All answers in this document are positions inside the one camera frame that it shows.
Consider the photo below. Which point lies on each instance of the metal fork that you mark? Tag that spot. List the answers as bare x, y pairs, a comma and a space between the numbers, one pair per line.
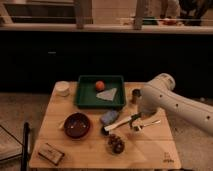
151, 123

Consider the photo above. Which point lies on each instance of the green pepper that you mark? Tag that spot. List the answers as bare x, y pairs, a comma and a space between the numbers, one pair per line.
133, 118

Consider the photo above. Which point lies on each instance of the grey triangular cloth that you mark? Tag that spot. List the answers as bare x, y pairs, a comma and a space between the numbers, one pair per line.
107, 94

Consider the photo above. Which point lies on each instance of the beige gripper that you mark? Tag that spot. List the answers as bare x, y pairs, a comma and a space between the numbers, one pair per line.
142, 120

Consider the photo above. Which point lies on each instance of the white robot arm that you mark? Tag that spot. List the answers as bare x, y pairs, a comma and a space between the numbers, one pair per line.
158, 92

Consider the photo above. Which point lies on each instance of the dark red bowl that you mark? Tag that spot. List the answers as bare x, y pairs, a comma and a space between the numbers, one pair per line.
77, 125

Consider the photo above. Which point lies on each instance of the green plastic tray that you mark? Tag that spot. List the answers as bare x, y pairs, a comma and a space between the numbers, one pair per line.
86, 93

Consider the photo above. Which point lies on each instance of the small wooden box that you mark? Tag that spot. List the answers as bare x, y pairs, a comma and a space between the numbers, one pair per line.
50, 153

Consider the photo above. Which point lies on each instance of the metal cup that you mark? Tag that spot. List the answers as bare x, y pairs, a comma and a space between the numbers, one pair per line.
135, 95

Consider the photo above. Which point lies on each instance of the glass bowl with pinecones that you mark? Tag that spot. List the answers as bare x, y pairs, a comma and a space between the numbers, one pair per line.
115, 145

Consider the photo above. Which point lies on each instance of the black chair frame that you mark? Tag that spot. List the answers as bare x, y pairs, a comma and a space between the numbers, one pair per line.
25, 155

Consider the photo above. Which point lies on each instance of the white handled brush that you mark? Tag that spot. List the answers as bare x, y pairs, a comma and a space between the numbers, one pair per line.
106, 129

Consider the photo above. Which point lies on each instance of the orange fruit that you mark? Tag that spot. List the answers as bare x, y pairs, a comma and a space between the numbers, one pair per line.
99, 85

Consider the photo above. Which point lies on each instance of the blue sponge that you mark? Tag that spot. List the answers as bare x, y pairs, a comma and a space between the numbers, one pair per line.
109, 117

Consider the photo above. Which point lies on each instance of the white small bowl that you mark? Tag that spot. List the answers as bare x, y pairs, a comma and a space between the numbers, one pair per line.
62, 88

